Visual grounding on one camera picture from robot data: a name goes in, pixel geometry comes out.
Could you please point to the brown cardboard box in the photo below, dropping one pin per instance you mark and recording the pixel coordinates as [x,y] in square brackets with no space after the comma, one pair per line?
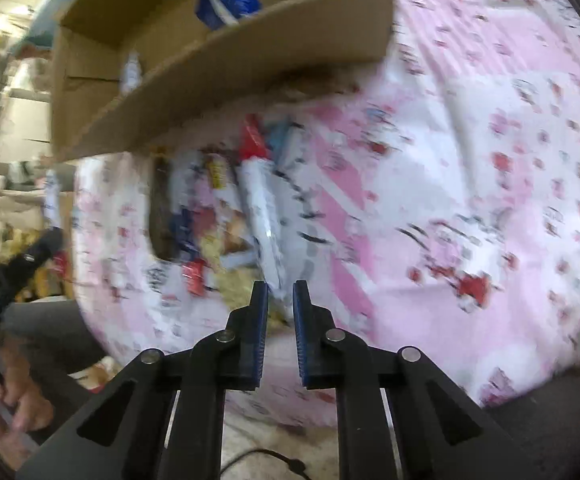
[187,68]

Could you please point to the white blue snack packet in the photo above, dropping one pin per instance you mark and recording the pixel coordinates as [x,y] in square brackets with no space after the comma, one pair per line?
[254,174]

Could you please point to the dark seaweed snack packet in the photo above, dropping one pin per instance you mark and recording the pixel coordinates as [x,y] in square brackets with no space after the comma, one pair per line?
[161,236]

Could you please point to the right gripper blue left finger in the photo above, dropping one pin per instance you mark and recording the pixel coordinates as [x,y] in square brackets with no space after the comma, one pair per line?
[249,325]

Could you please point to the person left hand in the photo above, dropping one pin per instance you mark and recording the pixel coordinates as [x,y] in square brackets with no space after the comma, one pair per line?
[23,408]

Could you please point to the pink Hello Kitty bedsheet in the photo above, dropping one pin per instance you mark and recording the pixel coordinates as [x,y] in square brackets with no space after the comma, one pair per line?
[431,198]

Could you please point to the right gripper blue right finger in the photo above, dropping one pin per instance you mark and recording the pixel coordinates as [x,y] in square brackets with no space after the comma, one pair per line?
[311,323]

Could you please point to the white red stick packet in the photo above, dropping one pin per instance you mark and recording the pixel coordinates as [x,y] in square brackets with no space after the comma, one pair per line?
[131,73]

